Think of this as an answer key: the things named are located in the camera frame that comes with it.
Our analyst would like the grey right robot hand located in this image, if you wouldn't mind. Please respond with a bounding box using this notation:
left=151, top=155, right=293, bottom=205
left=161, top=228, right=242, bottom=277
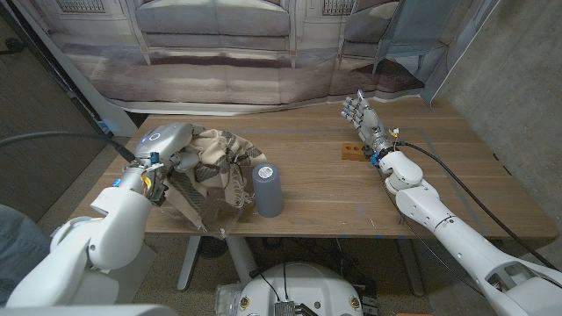
left=341, top=89, right=396, bottom=162

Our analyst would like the black round floor object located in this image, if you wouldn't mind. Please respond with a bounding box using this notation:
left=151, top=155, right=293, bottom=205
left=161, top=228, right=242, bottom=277
left=198, top=236, right=228, bottom=260

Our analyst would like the black door handle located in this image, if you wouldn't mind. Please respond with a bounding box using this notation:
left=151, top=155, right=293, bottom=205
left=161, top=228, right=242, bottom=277
left=0, top=37, right=25, bottom=56

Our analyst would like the beige plaid fringed scarf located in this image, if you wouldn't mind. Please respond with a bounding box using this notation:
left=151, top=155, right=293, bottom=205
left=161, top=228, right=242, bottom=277
left=164, top=126, right=268, bottom=233

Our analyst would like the orange brick block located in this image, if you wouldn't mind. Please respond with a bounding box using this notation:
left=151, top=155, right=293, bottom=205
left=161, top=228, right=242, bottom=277
left=341, top=142, right=372, bottom=162

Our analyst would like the grey upturned cup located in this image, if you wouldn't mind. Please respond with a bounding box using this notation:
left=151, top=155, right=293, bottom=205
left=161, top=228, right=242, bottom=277
left=251, top=162, right=285, bottom=219

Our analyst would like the clear plastic floor box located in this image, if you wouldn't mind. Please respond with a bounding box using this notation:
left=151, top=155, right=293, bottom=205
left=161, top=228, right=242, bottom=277
left=213, top=283, right=245, bottom=316

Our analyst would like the printed sofa room backdrop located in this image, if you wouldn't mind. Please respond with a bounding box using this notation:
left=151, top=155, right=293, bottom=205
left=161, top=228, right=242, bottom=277
left=11, top=0, right=501, bottom=116

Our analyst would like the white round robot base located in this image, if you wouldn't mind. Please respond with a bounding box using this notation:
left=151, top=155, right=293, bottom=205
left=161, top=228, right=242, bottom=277
left=235, top=262, right=364, bottom=316

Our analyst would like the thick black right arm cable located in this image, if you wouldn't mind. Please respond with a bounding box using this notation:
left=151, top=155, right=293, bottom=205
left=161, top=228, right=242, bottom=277
left=397, top=140, right=558, bottom=269

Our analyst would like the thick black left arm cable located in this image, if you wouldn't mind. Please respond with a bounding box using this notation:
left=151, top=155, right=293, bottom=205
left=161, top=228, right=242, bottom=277
left=0, top=130, right=137, bottom=163

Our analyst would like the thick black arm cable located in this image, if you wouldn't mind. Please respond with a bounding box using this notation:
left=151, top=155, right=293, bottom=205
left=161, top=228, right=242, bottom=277
left=0, top=130, right=137, bottom=163
left=397, top=140, right=558, bottom=269

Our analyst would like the white table leg frame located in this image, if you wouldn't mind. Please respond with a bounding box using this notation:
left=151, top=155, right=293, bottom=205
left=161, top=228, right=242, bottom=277
left=177, top=235, right=426, bottom=298

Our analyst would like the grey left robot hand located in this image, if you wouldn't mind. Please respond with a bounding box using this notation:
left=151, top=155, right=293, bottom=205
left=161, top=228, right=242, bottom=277
left=112, top=121, right=207, bottom=207

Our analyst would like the person's leg in jeans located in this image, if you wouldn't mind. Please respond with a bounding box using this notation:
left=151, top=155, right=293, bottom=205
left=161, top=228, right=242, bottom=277
left=0, top=204, right=52, bottom=304

